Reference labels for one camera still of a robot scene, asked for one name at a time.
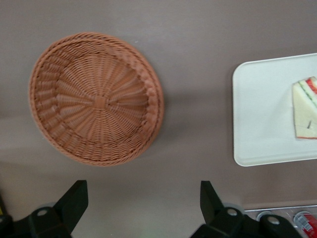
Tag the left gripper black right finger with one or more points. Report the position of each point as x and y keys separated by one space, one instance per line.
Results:
x=218 y=220

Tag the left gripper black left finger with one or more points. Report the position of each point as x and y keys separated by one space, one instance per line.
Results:
x=62 y=213

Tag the triangular white bread sandwich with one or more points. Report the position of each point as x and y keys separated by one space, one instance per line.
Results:
x=303 y=116

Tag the round brown wicker basket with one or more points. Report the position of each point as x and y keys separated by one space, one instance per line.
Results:
x=99 y=102

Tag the beige rectangular tray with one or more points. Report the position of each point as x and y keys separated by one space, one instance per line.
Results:
x=262 y=111

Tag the clear acrylic bottle rack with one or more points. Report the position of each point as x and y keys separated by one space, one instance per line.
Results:
x=284 y=208

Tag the red cola bottle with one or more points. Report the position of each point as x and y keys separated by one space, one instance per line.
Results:
x=309 y=221

